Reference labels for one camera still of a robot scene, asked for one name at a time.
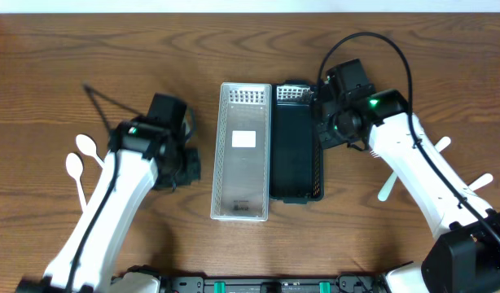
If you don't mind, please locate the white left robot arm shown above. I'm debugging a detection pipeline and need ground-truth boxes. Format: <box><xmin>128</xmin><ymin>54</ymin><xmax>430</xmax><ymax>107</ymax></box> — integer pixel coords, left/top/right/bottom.
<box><xmin>16</xmin><ymin>121</ymin><xmax>200</xmax><ymax>292</ymax></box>

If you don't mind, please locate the white label sticker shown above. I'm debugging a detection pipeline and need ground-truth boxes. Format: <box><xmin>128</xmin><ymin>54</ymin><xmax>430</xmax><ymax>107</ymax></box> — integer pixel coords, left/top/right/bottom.
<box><xmin>231</xmin><ymin>130</ymin><xmax>257</xmax><ymax>148</ymax></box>

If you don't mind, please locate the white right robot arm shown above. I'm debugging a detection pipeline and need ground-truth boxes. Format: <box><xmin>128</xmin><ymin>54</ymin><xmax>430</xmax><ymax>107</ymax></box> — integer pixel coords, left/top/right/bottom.
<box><xmin>314</xmin><ymin>79</ymin><xmax>500</xmax><ymax>292</ymax></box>

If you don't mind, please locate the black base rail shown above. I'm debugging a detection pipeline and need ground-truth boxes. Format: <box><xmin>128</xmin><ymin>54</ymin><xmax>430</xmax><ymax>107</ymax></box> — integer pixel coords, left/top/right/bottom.
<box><xmin>111</xmin><ymin>264</ymin><xmax>397</xmax><ymax>293</ymax></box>

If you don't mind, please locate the black plastic perforated basket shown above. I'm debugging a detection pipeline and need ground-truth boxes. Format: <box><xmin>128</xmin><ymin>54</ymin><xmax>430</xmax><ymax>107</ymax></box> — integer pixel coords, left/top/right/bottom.
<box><xmin>270</xmin><ymin>80</ymin><xmax>324</xmax><ymax>204</ymax></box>

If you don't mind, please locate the clear plastic perforated basket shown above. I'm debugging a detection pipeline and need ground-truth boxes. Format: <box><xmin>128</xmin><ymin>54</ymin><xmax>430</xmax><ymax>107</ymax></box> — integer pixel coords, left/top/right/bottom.
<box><xmin>210</xmin><ymin>82</ymin><xmax>272</xmax><ymax>221</ymax></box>

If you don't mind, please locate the white plastic fork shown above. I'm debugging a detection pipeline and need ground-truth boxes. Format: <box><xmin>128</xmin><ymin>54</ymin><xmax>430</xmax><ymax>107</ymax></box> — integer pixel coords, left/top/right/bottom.
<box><xmin>434</xmin><ymin>136</ymin><xmax>452</xmax><ymax>152</ymax></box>
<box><xmin>468</xmin><ymin>173</ymin><xmax>493</xmax><ymax>191</ymax></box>

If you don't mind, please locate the pale green plastic fork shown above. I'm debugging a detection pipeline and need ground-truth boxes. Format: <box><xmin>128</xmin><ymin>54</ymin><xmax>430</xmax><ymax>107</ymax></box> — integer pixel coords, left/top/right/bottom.
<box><xmin>378</xmin><ymin>173</ymin><xmax>397</xmax><ymax>202</ymax></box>

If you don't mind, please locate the white plastic spoon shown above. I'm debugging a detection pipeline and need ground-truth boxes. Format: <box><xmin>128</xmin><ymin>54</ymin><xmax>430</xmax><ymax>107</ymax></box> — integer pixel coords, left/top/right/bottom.
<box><xmin>65</xmin><ymin>153</ymin><xmax>86</xmax><ymax>211</ymax></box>
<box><xmin>76</xmin><ymin>133</ymin><xmax>104</xmax><ymax>168</ymax></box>

